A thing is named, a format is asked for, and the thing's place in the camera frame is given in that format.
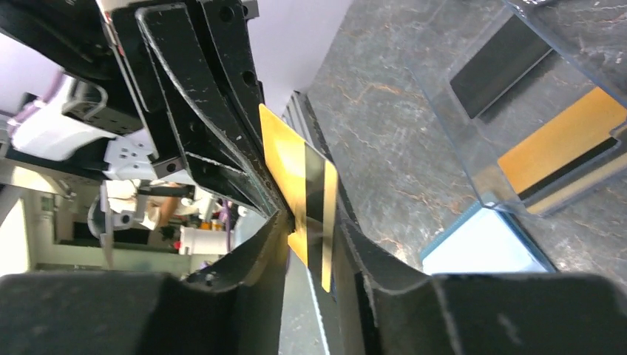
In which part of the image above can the clear card box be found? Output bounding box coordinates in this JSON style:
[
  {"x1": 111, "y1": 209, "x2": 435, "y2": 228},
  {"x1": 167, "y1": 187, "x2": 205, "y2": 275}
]
[{"x1": 408, "y1": 1, "x2": 626, "y2": 214}]

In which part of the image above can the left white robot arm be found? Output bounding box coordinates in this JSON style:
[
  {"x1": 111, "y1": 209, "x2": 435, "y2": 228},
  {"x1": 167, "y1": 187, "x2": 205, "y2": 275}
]
[{"x1": 1, "y1": 1, "x2": 285, "y2": 216}]

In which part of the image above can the gold card stack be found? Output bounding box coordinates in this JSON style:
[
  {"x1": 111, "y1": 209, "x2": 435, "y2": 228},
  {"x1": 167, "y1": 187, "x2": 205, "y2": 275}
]
[{"x1": 498, "y1": 88, "x2": 626, "y2": 215}]

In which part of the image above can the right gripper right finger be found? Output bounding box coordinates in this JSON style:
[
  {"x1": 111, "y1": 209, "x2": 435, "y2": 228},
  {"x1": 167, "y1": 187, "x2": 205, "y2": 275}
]
[{"x1": 335, "y1": 216, "x2": 434, "y2": 314}]

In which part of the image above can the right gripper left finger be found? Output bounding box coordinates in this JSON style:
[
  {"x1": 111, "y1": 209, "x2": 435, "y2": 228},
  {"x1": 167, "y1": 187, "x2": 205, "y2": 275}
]
[{"x1": 184, "y1": 211, "x2": 294, "y2": 290}]

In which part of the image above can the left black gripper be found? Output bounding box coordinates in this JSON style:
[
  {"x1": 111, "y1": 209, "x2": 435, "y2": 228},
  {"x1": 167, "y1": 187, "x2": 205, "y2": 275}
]
[{"x1": 1, "y1": 1, "x2": 285, "y2": 217}]

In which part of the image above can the blue leather card holder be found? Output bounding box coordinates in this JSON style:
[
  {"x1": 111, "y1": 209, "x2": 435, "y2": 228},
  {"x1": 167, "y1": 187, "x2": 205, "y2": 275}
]
[{"x1": 420, "y1": 202, "x2": 557, "y2": 275}]

